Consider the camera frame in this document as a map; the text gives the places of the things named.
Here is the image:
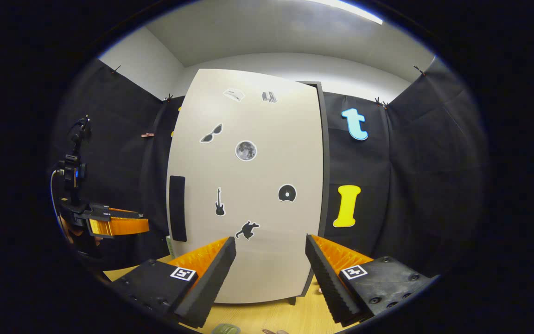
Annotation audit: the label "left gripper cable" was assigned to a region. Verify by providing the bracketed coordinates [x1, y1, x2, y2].
[50, 168, 65, 219]

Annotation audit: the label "black cabinet door handle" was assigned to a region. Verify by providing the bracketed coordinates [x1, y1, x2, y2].
[168, 175, 188, 243]

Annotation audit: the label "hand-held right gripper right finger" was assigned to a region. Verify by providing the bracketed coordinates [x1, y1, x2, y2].
[305, 234, 434, 325]

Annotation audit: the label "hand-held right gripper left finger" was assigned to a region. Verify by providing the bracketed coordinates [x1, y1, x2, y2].
[109, 237, 237, 329]

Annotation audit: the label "black backdrop cloth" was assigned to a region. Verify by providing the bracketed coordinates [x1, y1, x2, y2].
[49, 58, 488, 279]

